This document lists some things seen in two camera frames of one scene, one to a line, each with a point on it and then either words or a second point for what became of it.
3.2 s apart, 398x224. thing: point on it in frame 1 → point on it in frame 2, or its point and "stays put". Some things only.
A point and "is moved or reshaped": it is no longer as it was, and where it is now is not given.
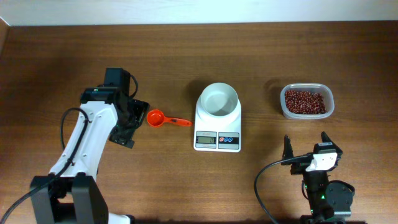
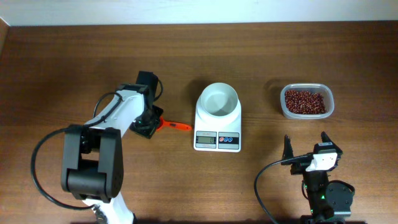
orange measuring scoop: [155, 119] is moved or reshaped
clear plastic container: [305, 101] stays put
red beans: [304, 102] stays put
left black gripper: [125, 135] → [148, 130]
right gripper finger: [287, 151] stays put
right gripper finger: [325, 138] stays put
